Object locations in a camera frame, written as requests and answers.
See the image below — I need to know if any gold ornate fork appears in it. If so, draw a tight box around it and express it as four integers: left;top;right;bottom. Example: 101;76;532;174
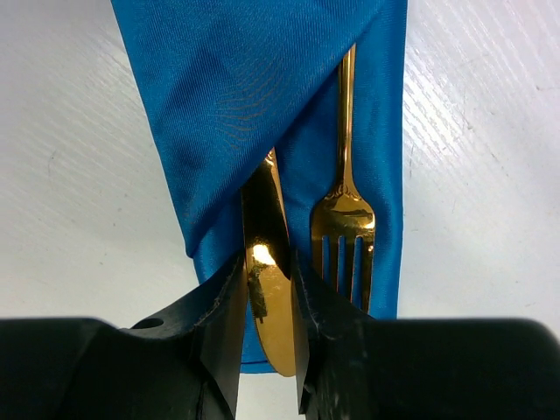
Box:
311;45;376;312

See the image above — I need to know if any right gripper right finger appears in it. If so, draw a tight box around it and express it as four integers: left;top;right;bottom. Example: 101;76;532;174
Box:
290;252;559;419

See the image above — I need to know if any gold knife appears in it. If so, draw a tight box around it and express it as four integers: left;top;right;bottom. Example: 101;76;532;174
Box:
241;150;296;377

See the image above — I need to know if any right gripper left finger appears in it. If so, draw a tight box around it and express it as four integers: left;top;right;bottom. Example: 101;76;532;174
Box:
1;255;247;419

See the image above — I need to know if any blue cloth napkin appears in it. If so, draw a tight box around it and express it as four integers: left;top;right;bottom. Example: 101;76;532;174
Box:
109;0;409;375

